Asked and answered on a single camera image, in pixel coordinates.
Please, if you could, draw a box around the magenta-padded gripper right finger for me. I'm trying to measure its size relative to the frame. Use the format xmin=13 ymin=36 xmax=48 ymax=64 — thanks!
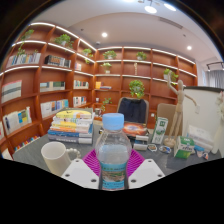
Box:
xmin=126 ymin=148 xmax=166 ymax=190

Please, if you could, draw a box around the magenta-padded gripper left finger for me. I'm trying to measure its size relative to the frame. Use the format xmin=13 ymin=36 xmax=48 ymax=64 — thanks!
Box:
xmin=60 ymin=148 xmax=103 ymax=190

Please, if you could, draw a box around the clear blue-capped water bottle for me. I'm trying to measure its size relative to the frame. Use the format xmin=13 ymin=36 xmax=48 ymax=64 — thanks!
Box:
xmin=94 ymin=112 xmax=133 ymax=191

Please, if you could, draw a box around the white ceramic mug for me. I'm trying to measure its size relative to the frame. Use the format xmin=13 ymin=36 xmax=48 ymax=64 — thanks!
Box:
xmin=40 ymin=141 xmax=82 ymax=178

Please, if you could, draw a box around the stack of dark books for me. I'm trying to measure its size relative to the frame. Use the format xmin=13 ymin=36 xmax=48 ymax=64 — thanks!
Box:
xmin=122 ymin=121 xmax=150 ymax=151

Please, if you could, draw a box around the tall green-white carton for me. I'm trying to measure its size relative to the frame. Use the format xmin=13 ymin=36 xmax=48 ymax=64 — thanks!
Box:
xmin=151 ymin=116 xmax=169 ymax=145

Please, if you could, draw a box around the small green-white box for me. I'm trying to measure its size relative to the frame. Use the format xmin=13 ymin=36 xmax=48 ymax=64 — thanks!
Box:
xmin=173 ymin=135 xmax=196 ymax=160

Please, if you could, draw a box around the stack of colourful books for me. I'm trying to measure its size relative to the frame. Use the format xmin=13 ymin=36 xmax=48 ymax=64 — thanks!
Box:
xmin=47 ymin=109 xmax=95 ymax=145

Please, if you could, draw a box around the stack of white books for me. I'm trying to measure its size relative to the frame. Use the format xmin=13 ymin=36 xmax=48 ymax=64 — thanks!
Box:
xmin=186 ymin=124 xmax=214 ymax=153

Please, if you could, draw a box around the white vase with flowers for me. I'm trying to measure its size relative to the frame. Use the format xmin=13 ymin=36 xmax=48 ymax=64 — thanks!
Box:
xmin=213 ymin=91 xmax=224 ymax=156

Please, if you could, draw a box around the grey curtain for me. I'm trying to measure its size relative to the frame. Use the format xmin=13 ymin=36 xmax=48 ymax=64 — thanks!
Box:
xmin=204 ymin=69 xmax=224 ymax=89

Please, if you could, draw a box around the branched ceiling light fixture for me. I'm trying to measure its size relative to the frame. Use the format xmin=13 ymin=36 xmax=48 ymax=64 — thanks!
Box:
xmin=138 ymin=0 xmax=178 ymax=14

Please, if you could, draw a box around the wooden wall shelf unit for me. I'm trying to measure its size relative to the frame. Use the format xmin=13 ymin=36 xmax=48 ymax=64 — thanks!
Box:
xmin=0 ymin=21 xmax=198 ymax=161

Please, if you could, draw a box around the black track light rail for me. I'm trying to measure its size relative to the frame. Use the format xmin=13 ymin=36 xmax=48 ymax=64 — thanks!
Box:
xmin=205 ymin=61 xmax=224 ymax=72

